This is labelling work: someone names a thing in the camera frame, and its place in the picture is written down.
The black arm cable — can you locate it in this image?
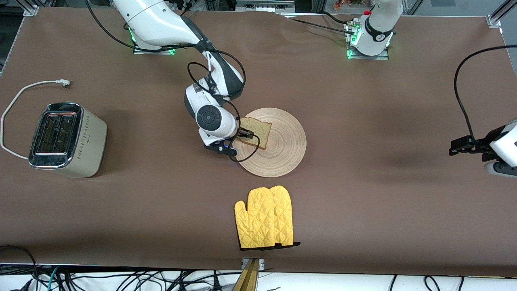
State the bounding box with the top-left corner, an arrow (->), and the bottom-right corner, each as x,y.
85,0 -> 261,163
454,44 -> 517,143

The black looped floor cable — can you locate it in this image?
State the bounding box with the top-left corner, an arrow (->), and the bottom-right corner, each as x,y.
0,245 -> 40,291

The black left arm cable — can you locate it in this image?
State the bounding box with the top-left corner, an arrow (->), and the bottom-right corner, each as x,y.
454,44 -> 517,143

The yellow quilted oven mitt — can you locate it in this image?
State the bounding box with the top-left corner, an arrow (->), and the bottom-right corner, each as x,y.
234,187 -> 280,250
269,185 -> 301,248

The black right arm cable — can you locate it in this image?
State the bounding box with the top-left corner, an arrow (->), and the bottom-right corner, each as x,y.
85,0 -> 261,163

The black cable across tabletop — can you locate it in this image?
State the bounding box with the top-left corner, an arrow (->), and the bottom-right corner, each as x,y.
289,11 -> 358,36

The yellow wooden bar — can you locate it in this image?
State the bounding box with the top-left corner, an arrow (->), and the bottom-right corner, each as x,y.
232,259 -> 260,291

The brown-crusted bread slice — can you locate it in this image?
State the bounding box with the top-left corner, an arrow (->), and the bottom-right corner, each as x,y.
235,117 -> 272,150

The teal cable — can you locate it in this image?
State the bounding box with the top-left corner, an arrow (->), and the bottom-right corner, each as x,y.
47,266 -> 62,291

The cream and chrome toaster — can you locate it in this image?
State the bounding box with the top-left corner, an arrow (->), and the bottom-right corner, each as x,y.
27,102 -> 108,179

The aluminium frame rail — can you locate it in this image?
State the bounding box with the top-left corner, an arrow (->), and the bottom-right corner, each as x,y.
235,0 -> 296,13

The round light wooden plate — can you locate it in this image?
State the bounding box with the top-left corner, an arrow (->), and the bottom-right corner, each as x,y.
234,108 -> 307,178

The white toaster power cable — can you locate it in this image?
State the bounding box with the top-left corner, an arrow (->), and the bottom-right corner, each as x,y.
0,79 -> 71,160

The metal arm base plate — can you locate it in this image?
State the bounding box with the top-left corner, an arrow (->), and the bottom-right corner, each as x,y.
346,21 -> 391,60
133,17 -> 179,55

